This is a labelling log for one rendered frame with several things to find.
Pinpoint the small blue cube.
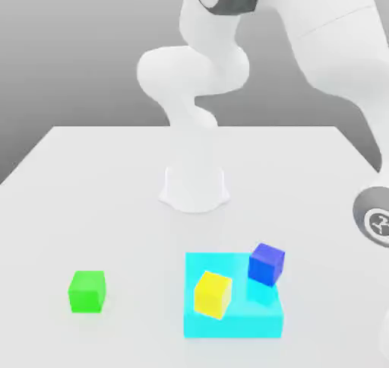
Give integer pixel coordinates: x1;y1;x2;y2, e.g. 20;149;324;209
247;242;286;287

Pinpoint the large cyan box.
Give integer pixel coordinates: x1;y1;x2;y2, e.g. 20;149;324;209
183;251;286;339

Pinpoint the small green cube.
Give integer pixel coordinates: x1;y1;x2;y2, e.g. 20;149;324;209
67;270;106;314

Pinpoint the small yellow cube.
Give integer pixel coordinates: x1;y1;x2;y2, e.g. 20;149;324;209
193;270;233;321

